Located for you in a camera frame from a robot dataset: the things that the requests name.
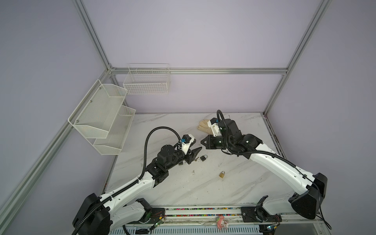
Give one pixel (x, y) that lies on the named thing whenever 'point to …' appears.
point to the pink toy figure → (221, 223)
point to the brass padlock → (222, 174)
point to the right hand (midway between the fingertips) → (199, 141)
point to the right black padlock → (203, 158)
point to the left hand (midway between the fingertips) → (197, 145)
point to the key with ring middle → (196, 159)
